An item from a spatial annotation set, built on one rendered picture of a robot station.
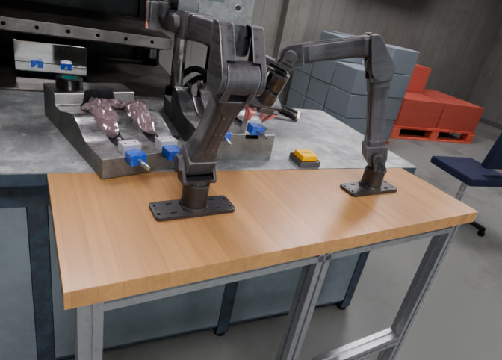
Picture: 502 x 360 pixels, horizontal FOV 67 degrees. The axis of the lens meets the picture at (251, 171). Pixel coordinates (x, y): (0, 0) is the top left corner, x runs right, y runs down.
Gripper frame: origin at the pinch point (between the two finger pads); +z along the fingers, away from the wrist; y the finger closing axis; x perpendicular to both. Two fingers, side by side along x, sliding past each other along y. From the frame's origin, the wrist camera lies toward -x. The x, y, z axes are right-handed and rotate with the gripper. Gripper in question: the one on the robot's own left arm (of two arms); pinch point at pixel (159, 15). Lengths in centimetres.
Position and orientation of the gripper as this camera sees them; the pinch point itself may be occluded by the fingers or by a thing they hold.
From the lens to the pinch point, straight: 116.2
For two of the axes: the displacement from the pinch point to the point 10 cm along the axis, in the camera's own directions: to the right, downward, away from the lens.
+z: -4.8, -4.1, 7.7
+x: -1.6, 9.1, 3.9
